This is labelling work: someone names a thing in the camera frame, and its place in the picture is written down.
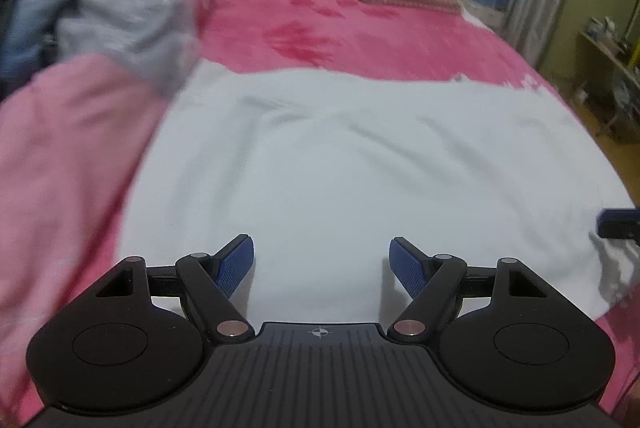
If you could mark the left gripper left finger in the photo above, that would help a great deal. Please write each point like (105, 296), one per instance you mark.
(140, 333)

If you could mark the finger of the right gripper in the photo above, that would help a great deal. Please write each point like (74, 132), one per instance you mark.
(619, 224)

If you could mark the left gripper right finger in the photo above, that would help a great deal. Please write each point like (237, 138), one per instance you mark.
(502, 334)

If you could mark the white sweatshirt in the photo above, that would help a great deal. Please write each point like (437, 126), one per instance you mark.
(323, 169)

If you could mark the cluttered side table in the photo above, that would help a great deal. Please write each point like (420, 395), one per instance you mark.
(605, 84)

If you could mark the pink grey floral duvet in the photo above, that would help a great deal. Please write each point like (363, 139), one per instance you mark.
(71, 141)

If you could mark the pink floral blanket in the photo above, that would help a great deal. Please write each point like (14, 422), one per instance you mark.
(386, 44)

